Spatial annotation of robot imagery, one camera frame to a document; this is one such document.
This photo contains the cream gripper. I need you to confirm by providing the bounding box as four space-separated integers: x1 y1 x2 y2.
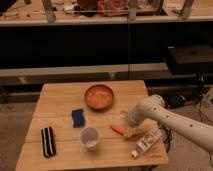
123 125 147 139

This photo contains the orange pepper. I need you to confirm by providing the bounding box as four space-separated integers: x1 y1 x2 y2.
110 125 124 136

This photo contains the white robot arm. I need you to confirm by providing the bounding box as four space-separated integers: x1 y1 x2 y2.
127 95 213 154

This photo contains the orange ceramic bowl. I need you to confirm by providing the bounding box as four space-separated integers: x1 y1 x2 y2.
84 84 114 110

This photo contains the white plastic bottle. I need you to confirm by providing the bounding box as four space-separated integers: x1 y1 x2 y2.
131 128 162 159

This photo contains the blue sponge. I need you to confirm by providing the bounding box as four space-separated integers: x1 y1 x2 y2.
71 109 85 128

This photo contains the wooden table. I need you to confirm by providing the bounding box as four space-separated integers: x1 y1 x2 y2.
16 80 168 171

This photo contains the black white striped cloth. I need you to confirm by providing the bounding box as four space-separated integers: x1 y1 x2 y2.
41 127 56 158

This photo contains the black box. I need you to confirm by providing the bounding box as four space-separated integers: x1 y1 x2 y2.
165 45 213 75

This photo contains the red object on shelf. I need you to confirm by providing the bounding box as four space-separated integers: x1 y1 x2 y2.
97 0 128 16

